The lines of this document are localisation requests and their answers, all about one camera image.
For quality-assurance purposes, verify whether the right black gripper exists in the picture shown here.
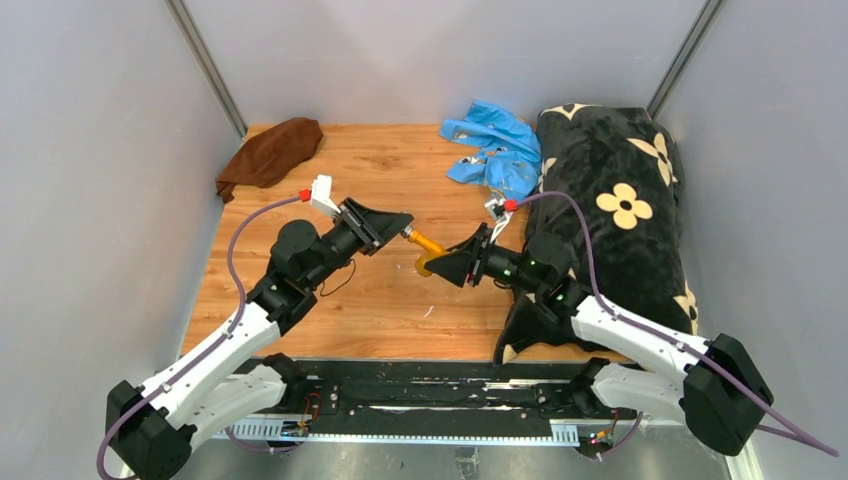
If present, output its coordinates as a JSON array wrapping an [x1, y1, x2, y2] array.
[[426, 222, 546, 295]]

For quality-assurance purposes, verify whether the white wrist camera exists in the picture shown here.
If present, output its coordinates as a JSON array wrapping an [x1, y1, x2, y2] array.
[[484, 194, 518, 243], [298, 174, 341, 218]]

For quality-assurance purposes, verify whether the brown cloth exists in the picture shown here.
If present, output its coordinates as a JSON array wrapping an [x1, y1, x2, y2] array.
[[215, 117, 324, 204]]

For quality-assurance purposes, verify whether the aluminium frame rail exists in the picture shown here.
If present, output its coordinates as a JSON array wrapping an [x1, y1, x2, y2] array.
[[132, 378, 747, 446]]

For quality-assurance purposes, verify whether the black floral blanket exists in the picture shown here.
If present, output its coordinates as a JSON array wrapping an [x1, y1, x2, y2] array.
[[524, 103, 699, 334]]

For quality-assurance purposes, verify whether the blue plastic bag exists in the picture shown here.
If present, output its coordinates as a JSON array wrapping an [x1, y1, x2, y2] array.
[[439, 100, 542, 201]]

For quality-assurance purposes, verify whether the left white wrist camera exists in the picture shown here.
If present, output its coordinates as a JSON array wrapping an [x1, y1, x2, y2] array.
[[298, 174, 341, 218]]

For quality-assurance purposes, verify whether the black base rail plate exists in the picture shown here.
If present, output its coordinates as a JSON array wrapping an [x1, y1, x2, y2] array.
[[198, 357, 710, 458]]

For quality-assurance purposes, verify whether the yellow brass water faucet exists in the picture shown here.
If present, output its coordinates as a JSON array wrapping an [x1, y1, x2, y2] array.
[[400, 225, 448, 277]]

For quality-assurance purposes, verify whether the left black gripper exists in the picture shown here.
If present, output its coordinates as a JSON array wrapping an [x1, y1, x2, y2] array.
[[304, 197, 412, 288]]

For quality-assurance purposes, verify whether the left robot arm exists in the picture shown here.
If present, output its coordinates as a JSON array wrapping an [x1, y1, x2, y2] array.
[[96, 198, 414, 479]]

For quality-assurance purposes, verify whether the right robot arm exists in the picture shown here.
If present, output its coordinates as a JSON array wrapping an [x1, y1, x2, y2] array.
[[423, 224, 773, 456]]

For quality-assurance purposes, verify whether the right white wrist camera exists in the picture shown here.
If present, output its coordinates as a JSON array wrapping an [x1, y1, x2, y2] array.
[[484, 194, 518, 243]]

